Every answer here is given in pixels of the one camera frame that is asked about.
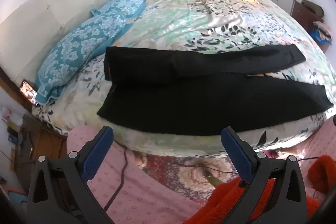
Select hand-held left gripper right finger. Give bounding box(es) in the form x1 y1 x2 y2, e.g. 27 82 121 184
220 126 307 224

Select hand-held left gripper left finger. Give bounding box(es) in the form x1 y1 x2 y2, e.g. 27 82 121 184
26 126 116 224

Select black pants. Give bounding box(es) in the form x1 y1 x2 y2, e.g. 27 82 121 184
97 44 334 136

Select yellow-green object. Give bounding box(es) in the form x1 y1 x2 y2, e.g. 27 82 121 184
204 171 224 186

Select red fuzzy garment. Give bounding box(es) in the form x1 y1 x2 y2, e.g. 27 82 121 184
184 154 336 224

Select wooden nightstand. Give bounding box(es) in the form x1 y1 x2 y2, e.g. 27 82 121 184
10 114 69 188

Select patterned rug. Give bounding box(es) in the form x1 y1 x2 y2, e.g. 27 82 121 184
134 151 237 203

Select smartphone with lit screen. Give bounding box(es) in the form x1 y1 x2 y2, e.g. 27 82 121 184
20 80 37 105

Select large blue floral pillow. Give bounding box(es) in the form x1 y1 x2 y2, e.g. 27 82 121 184
35 14 128 106

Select cream headboard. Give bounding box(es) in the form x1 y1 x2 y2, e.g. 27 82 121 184
0 0 125 83

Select floral bed sheet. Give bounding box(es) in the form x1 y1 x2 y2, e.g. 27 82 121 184
31 0 336 159

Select pile of folded clothes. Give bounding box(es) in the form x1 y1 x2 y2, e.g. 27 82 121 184
310 21 334 45

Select dark wooden dresser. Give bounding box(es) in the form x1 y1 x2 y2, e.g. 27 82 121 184
290 0 331 54

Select small blue floral pillow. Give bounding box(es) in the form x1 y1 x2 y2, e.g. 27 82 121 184
91 0 155 20

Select dark green bag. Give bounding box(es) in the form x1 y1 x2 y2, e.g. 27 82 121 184
301 0 325 18

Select black cable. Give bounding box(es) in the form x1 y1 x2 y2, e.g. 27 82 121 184
104 147 129 214

